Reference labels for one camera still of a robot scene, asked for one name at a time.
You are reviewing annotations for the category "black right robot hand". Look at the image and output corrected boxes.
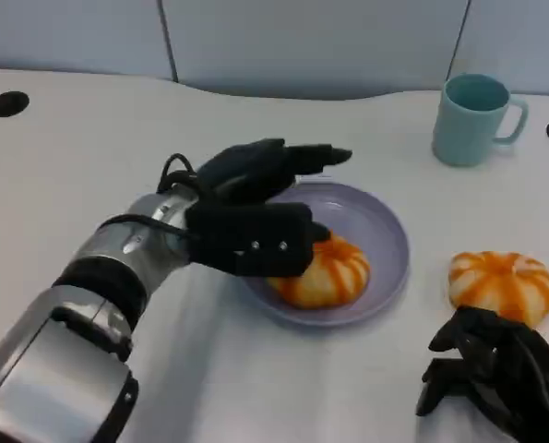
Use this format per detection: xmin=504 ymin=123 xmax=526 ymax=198
xmin=415 ymin=306 xmax=549 ymax=443

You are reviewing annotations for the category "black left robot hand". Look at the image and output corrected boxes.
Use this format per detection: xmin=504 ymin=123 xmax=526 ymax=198
xmin=193 ymin=137 xmax=354 ymax=243

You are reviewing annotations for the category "orange white toy bread roll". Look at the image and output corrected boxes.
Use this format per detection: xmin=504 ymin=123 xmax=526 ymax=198
xmin=448 ymin=250 xmax=549 ymax=329
xmin=267 ymin=233 xmax=372 ymax=310

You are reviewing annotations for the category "lilac plate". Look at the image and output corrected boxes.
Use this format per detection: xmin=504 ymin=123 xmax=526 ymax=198
xmin=236 ymin=181 xmax=412 ymax=328

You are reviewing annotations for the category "grey partition panel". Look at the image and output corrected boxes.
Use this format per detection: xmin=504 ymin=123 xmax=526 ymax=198
xmin=447 ymin=0 xmax=549 ymax=98
xmin=0 ymin=0 xmax=179 ymax=83
xmin=157 ymin=0 xmax=471 ymax=101

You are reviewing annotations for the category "pale green mug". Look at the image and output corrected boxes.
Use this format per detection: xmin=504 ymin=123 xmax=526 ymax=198
xmin=431 ymin=73 xmax=530 ymax=167

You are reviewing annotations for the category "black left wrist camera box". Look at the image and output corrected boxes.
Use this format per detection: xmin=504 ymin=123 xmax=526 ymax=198
xmin=185 ymin=201 xmax=316 ymax=279

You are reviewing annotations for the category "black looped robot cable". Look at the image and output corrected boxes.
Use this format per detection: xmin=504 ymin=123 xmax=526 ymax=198
xmin=156 ymin=153 xmax=209 ymax=204

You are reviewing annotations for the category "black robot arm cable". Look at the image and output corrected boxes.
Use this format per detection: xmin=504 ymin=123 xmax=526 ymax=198
xmin=101 ymin=212 xmax=199 ymax=242

